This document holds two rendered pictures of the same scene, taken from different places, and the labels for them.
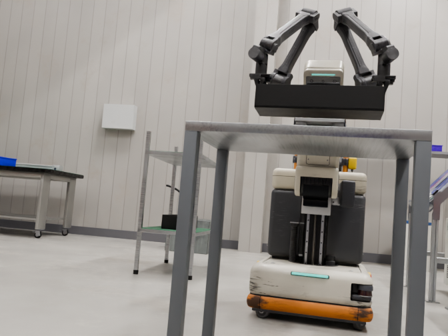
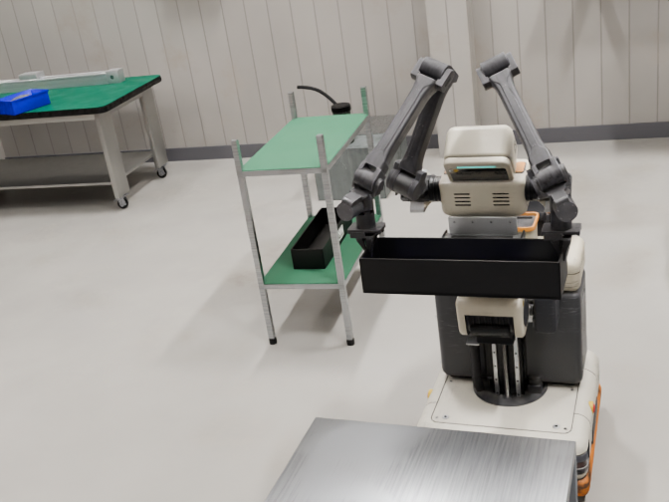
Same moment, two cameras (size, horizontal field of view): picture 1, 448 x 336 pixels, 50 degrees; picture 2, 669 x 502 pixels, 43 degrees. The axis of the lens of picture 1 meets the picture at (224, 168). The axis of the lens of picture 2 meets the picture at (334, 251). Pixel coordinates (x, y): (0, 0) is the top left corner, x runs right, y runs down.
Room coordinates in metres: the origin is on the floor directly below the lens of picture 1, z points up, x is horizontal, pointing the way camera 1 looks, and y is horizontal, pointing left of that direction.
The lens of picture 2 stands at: (-0.07, -0.43, 2.15)
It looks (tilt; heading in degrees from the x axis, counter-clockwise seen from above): 23 degrees down; 10
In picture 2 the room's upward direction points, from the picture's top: 9 degrees counter-clockwise
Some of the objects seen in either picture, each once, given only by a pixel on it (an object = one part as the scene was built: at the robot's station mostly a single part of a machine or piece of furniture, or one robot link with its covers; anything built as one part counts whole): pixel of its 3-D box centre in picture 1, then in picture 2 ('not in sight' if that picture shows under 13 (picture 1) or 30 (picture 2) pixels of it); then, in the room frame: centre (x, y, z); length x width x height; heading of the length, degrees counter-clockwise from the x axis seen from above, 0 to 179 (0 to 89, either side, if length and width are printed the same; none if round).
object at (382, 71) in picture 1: (383, 73); (560, 220); (2.14, -0.69, 1.21); 0.10 x 0.07 x 0.07; 77
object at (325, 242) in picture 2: (181, 221); (323, 236); (4.12, 0.33, 0.41); 0.57 x 0.17 x 0.11; 171
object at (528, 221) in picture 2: not in sight; (506, 233); (2.88, -0.58, 0.87); 0.23 x 0.15 x 0.11; 77
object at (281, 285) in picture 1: (311, 284); (512, 411); (2.77, -0.55, 0.16); 0.67 x 0.64 x 0.25; 167
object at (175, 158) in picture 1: (182, 205); (319, 211); (4.12, 0.33, 0.55); 0.91 x 0.46 x 1.10; 171
